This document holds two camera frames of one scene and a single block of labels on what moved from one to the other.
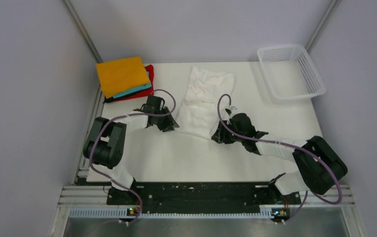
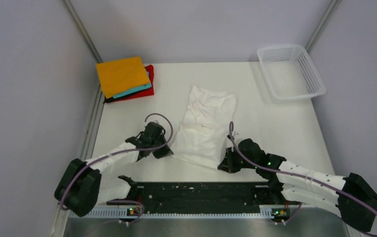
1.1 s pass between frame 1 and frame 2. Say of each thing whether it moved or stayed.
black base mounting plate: stayed
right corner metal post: stayed
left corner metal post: stayed
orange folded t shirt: stayed
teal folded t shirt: stayed
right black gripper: moved
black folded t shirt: stayed
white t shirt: moved
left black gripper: moved
